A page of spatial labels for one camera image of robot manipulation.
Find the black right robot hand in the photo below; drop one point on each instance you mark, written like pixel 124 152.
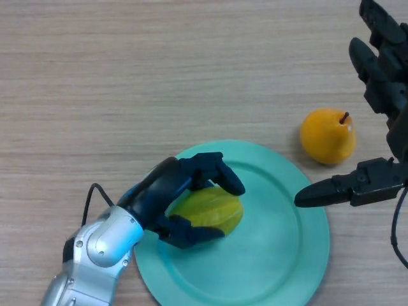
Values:
pixel 371 183

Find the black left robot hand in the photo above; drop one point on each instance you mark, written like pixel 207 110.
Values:
pixel 156 194

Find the yellow-green starfruit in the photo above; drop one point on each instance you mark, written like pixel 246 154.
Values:
pixel 213 210

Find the teal round plate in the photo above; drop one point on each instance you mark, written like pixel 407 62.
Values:
pixel 261 255

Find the orange-yellow pear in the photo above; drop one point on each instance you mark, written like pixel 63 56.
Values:
pixel 326 137

